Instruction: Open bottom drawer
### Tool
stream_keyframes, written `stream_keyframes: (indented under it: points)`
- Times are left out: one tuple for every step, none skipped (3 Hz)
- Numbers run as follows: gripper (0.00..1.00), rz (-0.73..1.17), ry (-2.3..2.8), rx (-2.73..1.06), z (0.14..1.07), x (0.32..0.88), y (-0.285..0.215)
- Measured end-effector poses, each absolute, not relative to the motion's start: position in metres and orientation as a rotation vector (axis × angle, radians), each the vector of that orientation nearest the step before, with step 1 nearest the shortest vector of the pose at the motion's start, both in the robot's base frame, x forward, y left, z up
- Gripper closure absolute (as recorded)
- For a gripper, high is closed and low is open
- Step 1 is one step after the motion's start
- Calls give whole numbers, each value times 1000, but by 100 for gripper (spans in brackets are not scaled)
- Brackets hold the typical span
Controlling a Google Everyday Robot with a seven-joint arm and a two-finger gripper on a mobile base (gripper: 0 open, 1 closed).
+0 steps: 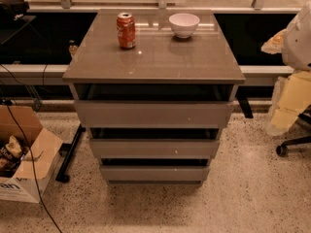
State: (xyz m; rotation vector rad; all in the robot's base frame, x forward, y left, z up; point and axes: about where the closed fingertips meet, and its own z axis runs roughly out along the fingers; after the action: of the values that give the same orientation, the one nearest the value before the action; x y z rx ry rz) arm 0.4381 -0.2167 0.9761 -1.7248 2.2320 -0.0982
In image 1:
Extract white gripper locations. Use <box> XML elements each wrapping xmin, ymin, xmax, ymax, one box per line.
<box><xmin>265</xmin><ymin>71</ymin><xmax>311</xmax><ymax>136</ymax></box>

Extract grey bottom drawer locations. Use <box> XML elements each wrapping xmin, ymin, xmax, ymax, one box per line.
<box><xmin>100</xmin><ymin>166</ymin><xmax>209</xmax><ymax>182</ymax></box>

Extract grey drawer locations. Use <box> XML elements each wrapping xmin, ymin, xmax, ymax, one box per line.
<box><xmin>74</xmin><ymin>100</ymin><xmax>233</xmax><ymax>128</ymax></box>
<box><xmin>90</xmin><ymin>139</ymin><xmax>220</xmax><ymax>159</ymax></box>
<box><xmin>100</xmin><ymin>166</ymin><xmax>209</xmax><ymax>182</ymax></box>

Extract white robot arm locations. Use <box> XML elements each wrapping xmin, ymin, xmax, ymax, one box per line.
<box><xmin>261</xmin><ymin>2</ymin><xmax>311</xmax><ymax>136</ymax></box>

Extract grey drawer cabinet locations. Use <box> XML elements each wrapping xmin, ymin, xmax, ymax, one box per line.
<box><xmin>63</xmin><ymin>10</ymin><xmax>245</xmax><ymax>184</ymax></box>

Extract grey middle drawer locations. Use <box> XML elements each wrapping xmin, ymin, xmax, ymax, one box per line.
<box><xmin>90</xmin><ymin>139</ymin><xmax>220</xmax><ymax>159</ymax></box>

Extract grey top drawer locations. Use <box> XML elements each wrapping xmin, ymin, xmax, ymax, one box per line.
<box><xmin>74</xmin><ymin>100</ymin><xmax>233</xmax><ymax>128</ymax></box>

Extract black office chair base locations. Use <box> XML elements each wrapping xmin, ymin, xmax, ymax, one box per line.
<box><xmin>276</xmin><ymin>114</ymin><xmax>311</xmax><ymax>157</ymax></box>

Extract white bowl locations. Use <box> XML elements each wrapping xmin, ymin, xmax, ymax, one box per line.
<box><xmin>169</xmin><ymin>13</ymin><xmax>200</xmax><ymax>38</ymax></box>

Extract orange soda can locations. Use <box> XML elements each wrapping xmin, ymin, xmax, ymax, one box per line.
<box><xmin>117</xmin><ymin>13</ymin><xmax>135</xmax><ymax>50</ymax></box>

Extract small bottle behind cabinet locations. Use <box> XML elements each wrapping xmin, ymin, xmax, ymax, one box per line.
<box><xmin>69</xmin><ymin>40</ymin><xmax>79</xmax><ymax>56</ymax></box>

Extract black table leg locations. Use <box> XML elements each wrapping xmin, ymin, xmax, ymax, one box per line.
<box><xmin>55</xmin><ymin>125</ymin><xmax>86</xmax><ymax>183</ymax></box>

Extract cardboard box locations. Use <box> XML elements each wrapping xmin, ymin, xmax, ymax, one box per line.
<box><xmin>0</xmin><ymin>105</ymin><xmax>63</xmax><ymax>203</ymax></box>

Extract snack bags in box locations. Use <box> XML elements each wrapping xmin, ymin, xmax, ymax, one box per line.
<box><xmin>0</xmin><ymin>136</ymin><xmax>29</xmax><ymax>178</ymax></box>

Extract black bag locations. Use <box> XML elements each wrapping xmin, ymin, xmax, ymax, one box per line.
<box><xmin>0</xmin><ymin>0</ymin><xmax>29</xmax><ymax>23</ymax></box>

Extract black cable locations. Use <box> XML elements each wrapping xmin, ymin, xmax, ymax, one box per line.
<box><xmin>0</xmin><ymin>63</ymin><xmax>63</xmax><ymax>233</ymax></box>

